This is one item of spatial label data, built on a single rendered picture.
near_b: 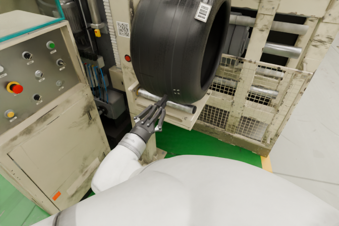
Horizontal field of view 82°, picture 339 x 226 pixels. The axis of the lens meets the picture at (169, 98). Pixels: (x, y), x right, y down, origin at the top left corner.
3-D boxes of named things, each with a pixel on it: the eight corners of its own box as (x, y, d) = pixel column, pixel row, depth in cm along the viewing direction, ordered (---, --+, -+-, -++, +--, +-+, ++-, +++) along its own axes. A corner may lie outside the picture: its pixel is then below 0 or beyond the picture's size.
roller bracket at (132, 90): (129, 102, 110) (127, 88, 104) (162, 69, 138) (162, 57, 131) (134, 104, 109) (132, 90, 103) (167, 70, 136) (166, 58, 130)
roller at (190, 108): (135, 89, 108) (140, 86, 111) (135, 96, 110) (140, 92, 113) (194, 109, 95) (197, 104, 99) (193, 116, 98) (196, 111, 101)
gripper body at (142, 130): (145, 137, 67) (158, 118, 72) (124, 129, 70) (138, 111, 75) (148, 149, 72) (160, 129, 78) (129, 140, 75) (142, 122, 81)
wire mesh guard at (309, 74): (168, 113, 182) (167, 42, 137) (168, 112, 183) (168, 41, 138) (270, 150, 151) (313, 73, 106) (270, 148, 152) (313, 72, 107)
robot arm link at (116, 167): (111, 146, 71) (139, 167, 73) (81, 186, 62) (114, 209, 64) (119, 140, 62) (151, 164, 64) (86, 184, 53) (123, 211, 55)
